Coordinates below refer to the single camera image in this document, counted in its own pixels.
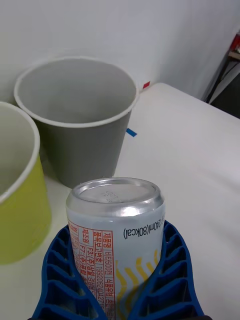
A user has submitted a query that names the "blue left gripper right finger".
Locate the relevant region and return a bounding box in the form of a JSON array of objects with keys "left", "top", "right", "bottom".
[{"left": 127, "top": 220, "right": 205, "bottom": 320}]

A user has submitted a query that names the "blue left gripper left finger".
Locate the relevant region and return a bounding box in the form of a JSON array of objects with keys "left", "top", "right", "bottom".
[{"left": 32, "top": 223, "right": 108, "bottom": 320}]

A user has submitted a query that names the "orange and white drink can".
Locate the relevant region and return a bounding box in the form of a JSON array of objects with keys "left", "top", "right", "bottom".
[{"left": 65, "top": 176, "right": 166, "bottom": 320}]

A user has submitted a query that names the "yellow-green plastic waste bin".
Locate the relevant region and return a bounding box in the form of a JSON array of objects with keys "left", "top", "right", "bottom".
[{"left": 0, "top": 101, "right": 53, "bottom": 265}]

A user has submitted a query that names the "grey plastic waste bin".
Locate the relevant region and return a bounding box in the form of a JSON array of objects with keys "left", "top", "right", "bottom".
[{"left": 13, "top": 56, "right": 140, "bottom": 190}]

